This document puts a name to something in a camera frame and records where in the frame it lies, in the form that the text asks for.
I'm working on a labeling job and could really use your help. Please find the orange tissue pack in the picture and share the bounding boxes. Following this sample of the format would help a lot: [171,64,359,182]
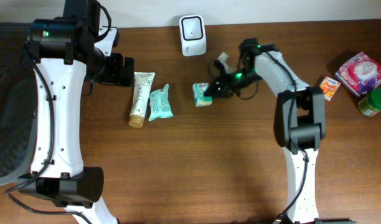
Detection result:
[319,77,341,101]

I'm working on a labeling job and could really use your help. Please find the teal wet wipes pack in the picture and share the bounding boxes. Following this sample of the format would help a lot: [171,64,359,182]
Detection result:
[148,84,173,121]

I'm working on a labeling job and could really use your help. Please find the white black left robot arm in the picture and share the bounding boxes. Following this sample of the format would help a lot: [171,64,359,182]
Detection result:
[15,0,134,223]

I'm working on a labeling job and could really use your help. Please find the green tissue pack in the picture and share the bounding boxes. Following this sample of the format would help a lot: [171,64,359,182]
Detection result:
[192,83,213,107]

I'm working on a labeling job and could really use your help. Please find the white barcode scanner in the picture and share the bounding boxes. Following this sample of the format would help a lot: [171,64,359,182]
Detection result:
[179,15,207,57]

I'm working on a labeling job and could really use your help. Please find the white tube gold cap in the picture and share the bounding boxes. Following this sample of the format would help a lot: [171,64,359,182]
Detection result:
[128,72,155,128]

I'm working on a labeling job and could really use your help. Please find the grey plastic mesh basket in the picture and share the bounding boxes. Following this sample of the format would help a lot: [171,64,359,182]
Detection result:
[0,23,37,186]

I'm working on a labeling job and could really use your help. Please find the green lid jar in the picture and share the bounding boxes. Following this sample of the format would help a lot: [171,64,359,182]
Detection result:
[358,88,381,116]

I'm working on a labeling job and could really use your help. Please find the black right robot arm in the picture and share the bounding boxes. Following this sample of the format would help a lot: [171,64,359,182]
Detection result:
[204,38,326,223]

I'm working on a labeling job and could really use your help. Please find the red purple floral pack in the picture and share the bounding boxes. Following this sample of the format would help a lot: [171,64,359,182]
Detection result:
[335,52,381,98]

